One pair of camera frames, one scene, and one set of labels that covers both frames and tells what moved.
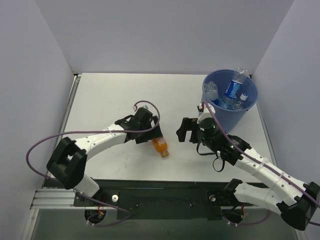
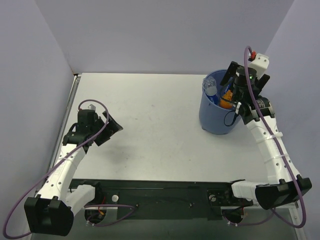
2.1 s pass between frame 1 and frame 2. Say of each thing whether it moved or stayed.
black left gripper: moved
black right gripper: moved
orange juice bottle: moved
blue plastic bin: stayed
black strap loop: moved
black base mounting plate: stayed
